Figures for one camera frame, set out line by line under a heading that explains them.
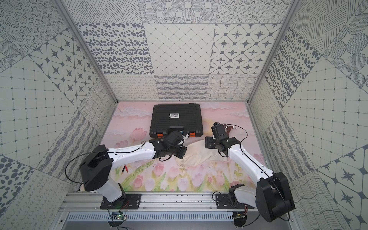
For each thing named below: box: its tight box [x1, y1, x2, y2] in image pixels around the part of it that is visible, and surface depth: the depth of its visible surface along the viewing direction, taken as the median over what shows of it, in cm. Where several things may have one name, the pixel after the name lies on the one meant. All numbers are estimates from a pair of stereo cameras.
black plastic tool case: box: [149, 103, 204, 139], surface depth 102 cm
